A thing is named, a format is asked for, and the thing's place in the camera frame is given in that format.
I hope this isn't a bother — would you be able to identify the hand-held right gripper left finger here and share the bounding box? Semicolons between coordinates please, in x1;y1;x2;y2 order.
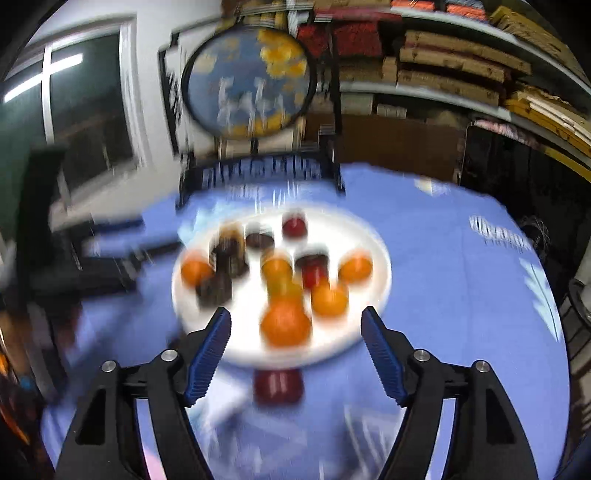
54;307;232;480

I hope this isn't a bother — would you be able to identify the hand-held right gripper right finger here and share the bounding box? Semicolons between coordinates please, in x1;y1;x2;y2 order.
361;305;539;480

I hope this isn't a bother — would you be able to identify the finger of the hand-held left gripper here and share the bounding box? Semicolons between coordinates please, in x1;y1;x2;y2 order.
81;217;144;236
76;256;141;294

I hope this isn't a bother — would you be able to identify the large dark water chestnut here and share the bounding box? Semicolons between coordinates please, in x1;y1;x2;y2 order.
196;274;234;308

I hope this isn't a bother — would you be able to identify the dark red plum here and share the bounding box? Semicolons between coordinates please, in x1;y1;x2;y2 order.
253;368;304;404

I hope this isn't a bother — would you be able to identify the small orange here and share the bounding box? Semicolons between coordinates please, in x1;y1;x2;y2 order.
311;282;349;318
338;256;374;284

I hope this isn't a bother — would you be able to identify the yellow-orange fruit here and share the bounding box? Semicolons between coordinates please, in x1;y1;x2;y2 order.
268;279;303;302
261;256;294;283

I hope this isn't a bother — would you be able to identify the white oval plate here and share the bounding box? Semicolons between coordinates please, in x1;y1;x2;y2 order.
172;206;393;368

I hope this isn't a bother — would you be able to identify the small dark water chestnut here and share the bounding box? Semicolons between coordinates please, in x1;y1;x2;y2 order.
245;224;275;252

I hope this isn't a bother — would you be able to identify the small red tomato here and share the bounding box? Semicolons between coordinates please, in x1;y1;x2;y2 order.
281;213;309;239

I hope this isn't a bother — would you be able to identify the blue printed tablecloth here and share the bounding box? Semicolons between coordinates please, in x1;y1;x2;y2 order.
39;161;570;480

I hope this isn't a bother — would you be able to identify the window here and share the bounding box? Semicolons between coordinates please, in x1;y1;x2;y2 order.
0;18;148;195

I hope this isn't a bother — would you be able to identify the round deer painting screen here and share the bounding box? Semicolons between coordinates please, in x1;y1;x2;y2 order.
159;23;347;210

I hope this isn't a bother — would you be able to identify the shelf with cardboard boxes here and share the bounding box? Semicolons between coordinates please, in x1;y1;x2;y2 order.
295;0;591;167

